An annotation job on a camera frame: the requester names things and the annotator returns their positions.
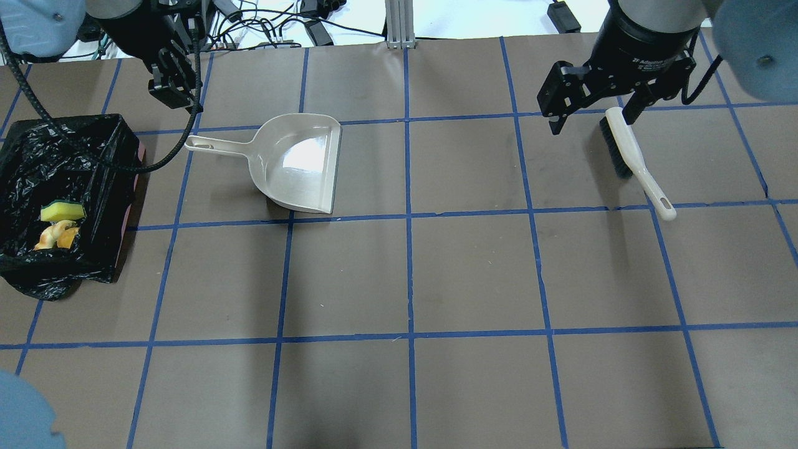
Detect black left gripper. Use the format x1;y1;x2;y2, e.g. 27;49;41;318
94;1;202;111

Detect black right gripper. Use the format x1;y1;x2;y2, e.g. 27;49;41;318
537;6;698;135

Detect beige hand brush black bristles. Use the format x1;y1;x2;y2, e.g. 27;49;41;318
599;106;676;221

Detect beige plastic dustpan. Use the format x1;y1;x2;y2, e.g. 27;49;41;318
183;113;342;214

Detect yellow green sponge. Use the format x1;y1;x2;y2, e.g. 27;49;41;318
39;201;86;222

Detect yellow potato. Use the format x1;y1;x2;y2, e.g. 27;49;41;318
34;228;80;251

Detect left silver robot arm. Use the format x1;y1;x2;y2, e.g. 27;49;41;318
2;1;214;301

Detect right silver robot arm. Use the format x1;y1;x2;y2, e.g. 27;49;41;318
537;1;797;135

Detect bin with black bag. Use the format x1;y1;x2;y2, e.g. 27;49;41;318
1;120;138;301

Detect black power brick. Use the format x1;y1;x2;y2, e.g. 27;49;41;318
546;1;582;34

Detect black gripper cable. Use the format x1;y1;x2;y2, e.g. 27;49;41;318
0;19;203;175

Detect aluminium frame post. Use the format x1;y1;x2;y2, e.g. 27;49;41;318
385;0;417;49

